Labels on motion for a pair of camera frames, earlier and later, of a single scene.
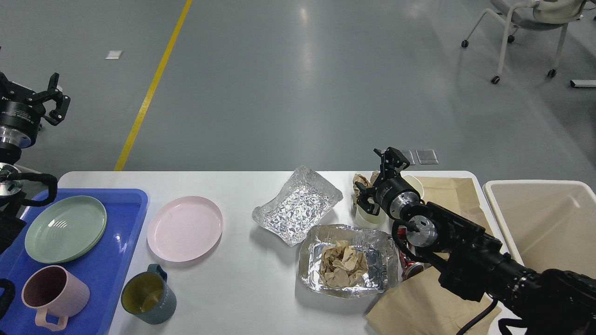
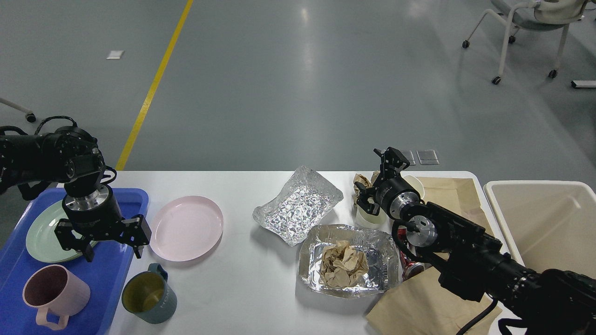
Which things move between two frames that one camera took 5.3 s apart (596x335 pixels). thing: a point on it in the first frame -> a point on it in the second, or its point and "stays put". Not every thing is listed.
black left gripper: x=20 y=121 -> x=99 y=215
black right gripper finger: x=366 y=193 stays put
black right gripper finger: x=392 y=162 stays put
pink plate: x=185 y=228 stays put
